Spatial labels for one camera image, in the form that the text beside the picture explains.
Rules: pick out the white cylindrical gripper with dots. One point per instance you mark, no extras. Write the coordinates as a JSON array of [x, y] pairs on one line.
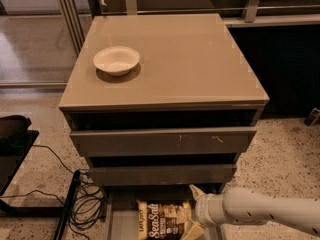
[[201, 208]]

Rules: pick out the brown sea salt chip bag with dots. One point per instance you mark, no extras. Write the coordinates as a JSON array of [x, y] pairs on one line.
[[163, 220]]

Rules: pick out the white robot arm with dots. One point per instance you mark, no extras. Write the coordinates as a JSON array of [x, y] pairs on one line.
[[242, 206]]

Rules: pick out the grey middle drawer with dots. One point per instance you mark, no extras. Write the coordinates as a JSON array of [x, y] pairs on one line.
[[162, 175]]

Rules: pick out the grey top drawer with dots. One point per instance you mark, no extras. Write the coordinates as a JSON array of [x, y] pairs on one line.
[[156, 142]]

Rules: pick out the grey open bottom drawer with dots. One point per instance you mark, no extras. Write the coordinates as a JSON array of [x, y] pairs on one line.
[[122, 216]]

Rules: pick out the grey drawer cabinet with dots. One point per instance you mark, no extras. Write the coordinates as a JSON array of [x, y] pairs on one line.
[[191, 74]]

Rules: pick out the dark bag on stand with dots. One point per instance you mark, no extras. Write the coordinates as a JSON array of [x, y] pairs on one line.
[[13, 128]]

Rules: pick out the small dark floor object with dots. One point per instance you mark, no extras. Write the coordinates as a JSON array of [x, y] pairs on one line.
[[312, 118]]

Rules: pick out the white paper bowl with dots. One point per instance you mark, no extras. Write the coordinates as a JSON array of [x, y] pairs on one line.
[[116, 60]]

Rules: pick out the black stand frame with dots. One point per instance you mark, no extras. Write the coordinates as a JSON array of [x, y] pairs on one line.
[[13, 155]]

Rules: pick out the metal railing frame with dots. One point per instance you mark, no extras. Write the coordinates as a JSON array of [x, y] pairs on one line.
[[235, 13]]

